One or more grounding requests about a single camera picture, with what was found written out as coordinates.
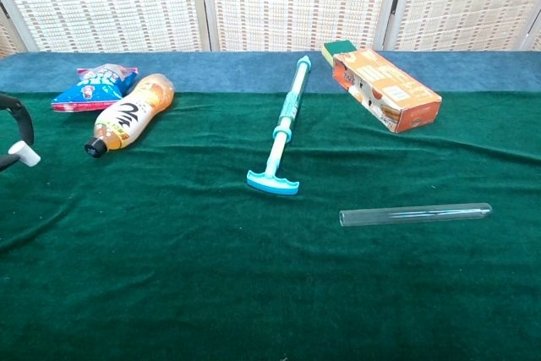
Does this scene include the left black-fingered robot hand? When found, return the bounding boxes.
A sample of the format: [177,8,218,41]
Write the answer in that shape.
[0,90,36,172]

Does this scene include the small white stopper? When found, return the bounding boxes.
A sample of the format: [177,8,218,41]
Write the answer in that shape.
[8,140,42,168]

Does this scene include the transparent glass test tube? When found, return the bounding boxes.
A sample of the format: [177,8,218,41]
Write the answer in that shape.
[338,202,494,228]

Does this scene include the teal and white hand pump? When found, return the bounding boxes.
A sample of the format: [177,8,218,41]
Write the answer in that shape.
[246,55,313,197]

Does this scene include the blue and red snack bag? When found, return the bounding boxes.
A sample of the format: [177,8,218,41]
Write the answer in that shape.
[50,63,139,114]

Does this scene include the woven bamboo screen panel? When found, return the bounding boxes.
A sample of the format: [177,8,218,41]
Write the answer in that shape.
[0,0,27,60]
[520,8,541,52]
[198,0,402,53]
[382,0,541,52]
[0,0,211,54]

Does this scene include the orange drink bottle black cap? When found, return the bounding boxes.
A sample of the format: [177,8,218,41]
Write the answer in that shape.
[83,73,176,160]

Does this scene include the blue table cloth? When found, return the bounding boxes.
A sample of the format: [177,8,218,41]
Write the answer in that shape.
[0,50,541,96]

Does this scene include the green and yellow sponge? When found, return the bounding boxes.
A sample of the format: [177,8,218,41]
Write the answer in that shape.
[320,39,360,66]

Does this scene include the orange cardboard box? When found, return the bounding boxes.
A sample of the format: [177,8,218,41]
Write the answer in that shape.
[331,47,443,134]

